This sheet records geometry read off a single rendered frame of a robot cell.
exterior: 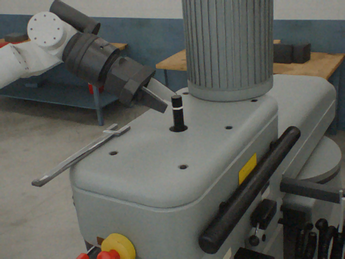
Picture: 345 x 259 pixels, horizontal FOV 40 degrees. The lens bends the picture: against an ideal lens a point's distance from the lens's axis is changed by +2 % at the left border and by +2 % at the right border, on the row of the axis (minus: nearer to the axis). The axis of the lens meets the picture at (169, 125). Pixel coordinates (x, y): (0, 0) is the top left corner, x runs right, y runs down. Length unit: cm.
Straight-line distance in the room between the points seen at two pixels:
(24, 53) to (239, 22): 44
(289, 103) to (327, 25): 381
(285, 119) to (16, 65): 70
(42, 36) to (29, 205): 374
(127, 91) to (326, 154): 83
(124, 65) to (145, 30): 518
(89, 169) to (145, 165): 10
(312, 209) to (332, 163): 19
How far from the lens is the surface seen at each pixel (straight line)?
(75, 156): 84
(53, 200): 455
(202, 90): 104
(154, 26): 599
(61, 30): 89
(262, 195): 107
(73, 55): 90
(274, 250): 124
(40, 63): 99
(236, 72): 101
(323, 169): 144
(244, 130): 90
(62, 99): 644
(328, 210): 149
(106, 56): 89
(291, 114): 131
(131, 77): 87
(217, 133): 88
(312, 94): 148
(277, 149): 100
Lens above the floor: 226
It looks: 23 degrees down
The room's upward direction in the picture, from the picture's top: 6 degrees counter-clockwise
